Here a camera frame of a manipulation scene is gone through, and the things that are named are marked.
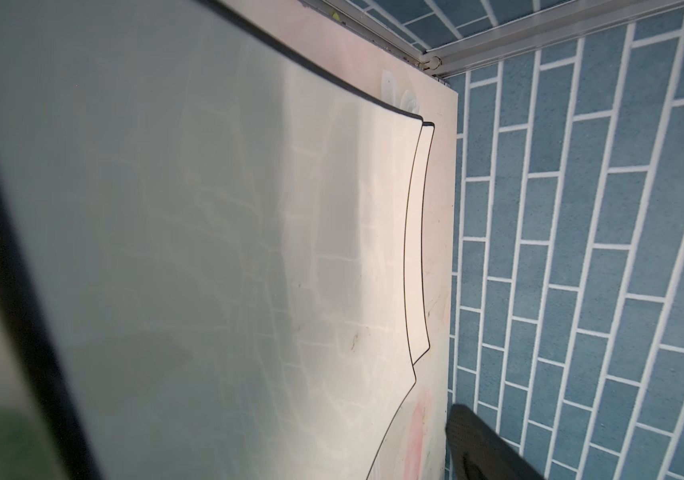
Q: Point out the white square plate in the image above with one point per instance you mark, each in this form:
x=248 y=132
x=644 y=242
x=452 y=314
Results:
x=213 y=229
x=415 y=310

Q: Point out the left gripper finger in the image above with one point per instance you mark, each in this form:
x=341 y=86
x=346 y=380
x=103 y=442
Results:
x=477 y=452

